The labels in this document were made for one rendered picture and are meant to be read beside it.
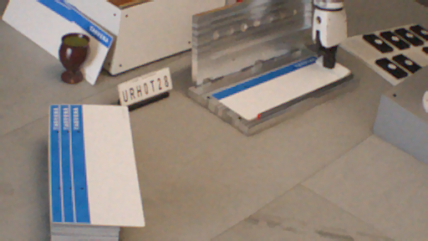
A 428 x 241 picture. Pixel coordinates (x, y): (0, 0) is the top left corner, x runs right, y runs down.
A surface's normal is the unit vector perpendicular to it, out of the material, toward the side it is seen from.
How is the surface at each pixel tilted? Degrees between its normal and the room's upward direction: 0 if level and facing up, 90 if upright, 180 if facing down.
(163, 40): 90
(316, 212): 0
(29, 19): 63
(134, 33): 90
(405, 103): 3
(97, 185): 0
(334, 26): 78
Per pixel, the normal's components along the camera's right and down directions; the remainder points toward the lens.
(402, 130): -0.65, 0.32
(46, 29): -0.54, -0.11
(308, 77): 0.14, -0.84
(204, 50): 0.71, 0.29
